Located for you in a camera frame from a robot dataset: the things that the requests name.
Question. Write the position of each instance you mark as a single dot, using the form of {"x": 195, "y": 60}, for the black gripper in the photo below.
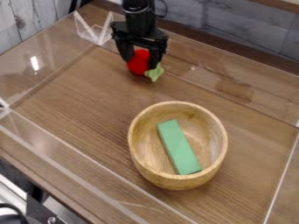
{"x": 154, "y": 41}

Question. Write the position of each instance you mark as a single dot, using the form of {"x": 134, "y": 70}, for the red plush strawberry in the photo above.
{"x": 139, "y": 67}

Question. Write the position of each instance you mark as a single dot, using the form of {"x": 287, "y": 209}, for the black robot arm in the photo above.
{"x": 139, "y": 31}

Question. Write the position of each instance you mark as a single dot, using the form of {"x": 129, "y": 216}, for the wooden bowl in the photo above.
{"x": 207, "y": 137}

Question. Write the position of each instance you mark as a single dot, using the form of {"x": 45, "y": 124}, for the green rectangular block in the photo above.
{"x": 179, "y": 151}

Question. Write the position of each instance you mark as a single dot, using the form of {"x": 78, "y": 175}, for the clear acrylic enclosure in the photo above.
{"x": 71, "y": 100}

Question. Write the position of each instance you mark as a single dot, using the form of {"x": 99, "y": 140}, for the black metal bracket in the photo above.
{"x": 38, "y": 214}

